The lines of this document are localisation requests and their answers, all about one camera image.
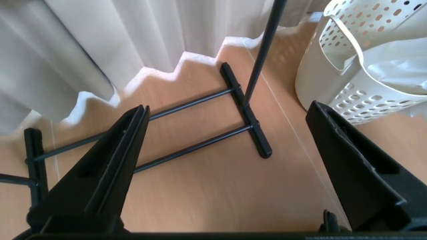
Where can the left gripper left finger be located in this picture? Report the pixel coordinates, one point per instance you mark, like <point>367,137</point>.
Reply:
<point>66,200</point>

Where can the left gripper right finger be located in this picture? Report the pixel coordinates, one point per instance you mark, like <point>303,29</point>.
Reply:
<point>350,173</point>

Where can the white garment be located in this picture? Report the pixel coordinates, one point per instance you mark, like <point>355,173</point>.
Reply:
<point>400,66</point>

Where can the white laundry basket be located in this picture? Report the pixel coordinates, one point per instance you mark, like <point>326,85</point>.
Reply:
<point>317,76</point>

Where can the black clothes rack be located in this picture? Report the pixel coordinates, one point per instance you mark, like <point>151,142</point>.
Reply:
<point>248,86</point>

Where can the beige curtain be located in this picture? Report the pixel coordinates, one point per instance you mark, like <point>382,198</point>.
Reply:
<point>100,33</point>

